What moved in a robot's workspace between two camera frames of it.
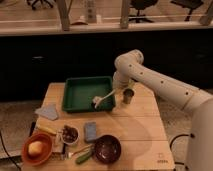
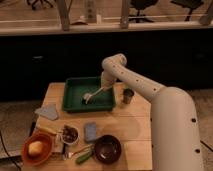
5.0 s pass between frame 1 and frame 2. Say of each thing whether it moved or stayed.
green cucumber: stayed
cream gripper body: moved
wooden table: stayed
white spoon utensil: moved
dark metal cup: stayed
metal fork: stayed
